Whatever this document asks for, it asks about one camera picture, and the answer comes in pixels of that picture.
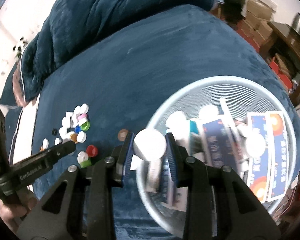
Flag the white round bottle cap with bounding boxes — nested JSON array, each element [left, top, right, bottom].
[[133, 128, 167, 162]]

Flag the dark blue plush blanket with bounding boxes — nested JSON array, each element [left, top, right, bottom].
[[31, 4, 300, 240]]

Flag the dark blue rumpled duvet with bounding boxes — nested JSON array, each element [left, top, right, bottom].
[[0, 0, 217, 109]]

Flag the green bottle cap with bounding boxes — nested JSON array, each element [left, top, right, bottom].
[[80, 121, 90, 132]]

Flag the red bottle cap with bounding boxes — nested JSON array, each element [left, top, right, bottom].
[[85, 145, 98, 158]]

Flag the blue bottle cap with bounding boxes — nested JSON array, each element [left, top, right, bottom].
[[75, 126, 81, 133]]

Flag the gold orange bottle cap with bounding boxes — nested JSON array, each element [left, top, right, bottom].
[[70, 133, 77, 143]]

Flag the light blue plastic basket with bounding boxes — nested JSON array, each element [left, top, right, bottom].
[[136, 76, 297, 238]]

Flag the brown bottle cap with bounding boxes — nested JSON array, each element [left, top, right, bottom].
[[117, 129, 129, 141]]

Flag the black bottle cap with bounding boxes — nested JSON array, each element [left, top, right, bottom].
[[51, 128, 58, 135]]

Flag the stacked cardboard boxes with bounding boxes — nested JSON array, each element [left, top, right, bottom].
[[241, 0, 273, 47]]

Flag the teal white medicine box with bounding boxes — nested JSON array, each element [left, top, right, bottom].
[[189, 120, 204, 155]]

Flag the green bottle with white cap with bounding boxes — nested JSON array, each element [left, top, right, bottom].
[[77, 151, 91, 168]]

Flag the dark wooden side table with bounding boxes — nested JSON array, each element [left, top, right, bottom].
[[259, 21, 300, 107]]

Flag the blue orange medicine box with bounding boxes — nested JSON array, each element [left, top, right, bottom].
[[267, 111, 289, 202], [244, 112, 270, 203]]

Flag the person's left hand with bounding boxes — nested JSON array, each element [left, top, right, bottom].
[[0, 189, 38, 233]]

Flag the pink bottle cap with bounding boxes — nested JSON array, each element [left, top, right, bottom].
[[77, 113, 87, 121]]

